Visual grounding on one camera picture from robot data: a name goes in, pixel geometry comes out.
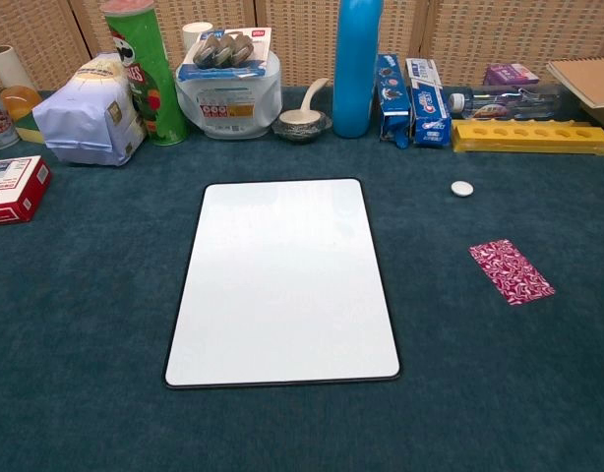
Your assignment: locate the red patterned card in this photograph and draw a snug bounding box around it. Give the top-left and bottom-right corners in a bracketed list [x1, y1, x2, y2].
[467, 238, 557, 307]

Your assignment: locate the white rectangular board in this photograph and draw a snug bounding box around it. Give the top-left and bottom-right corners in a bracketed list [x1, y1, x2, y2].
[163, 177, 401, 390]

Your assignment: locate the small dark patterned bowl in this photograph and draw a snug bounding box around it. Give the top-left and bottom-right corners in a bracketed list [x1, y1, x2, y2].
[271, 111, 332, 145]

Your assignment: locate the clear plastic storage container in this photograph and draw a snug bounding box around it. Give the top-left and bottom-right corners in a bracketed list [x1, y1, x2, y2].
[175, 51, 283, 141]

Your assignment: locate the blue Oreo box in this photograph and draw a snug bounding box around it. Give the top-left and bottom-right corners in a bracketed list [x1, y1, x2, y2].
[375, 52, 412, 149]

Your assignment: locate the blue pump bottle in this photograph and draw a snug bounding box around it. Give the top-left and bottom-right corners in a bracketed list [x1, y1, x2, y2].
[331, 0, 385, 139]

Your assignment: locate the Crest toothpaste box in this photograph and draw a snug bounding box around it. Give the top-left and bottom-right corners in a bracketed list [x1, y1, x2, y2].
[404, 57, 453, 148]

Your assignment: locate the tape rolls blister pack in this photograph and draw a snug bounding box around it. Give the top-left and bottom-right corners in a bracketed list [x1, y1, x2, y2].
[177, 27, 273, 83]

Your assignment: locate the green Pringles can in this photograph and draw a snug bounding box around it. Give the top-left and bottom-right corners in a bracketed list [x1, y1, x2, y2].
[100, 0, 190, 147]

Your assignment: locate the white cylindrical bottle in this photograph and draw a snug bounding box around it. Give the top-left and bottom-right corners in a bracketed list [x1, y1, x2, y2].
[181, 22, 214, 50]

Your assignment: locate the dark teal table cloth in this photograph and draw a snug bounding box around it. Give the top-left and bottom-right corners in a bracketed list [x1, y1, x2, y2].
[0, 83, 604, 472]

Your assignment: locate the clear plastic water bottle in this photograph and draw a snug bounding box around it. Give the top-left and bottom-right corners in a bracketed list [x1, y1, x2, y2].
[448, 84, 567, 122]

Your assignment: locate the yellow mould tray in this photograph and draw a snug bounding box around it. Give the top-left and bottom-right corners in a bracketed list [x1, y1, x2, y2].
[451, 118, 604, 156]

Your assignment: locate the pale lavender paper bag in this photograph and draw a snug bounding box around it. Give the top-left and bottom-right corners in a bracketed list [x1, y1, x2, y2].
[31, 52, 149, 167]

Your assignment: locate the small purple box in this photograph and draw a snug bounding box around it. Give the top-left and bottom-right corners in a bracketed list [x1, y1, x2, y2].
[482, 62, 542, 89]

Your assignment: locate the wicker folding screen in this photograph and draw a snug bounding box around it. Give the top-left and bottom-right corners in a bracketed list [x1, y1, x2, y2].
[0, 0, 604, 92]

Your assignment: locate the green and yellow sponge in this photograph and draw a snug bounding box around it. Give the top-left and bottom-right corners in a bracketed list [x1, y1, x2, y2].
[14, 110, 50, 145]

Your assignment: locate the red and white box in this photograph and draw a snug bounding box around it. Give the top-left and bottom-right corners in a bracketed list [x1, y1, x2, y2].
[0, 155, 54, 226]

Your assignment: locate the brown spiral notebook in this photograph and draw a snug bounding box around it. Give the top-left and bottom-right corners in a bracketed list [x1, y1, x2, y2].
[546, 54, 604, 112]

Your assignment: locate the white cardboard tube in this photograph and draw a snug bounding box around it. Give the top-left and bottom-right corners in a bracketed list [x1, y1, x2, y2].
[0, 44, 37, 94]

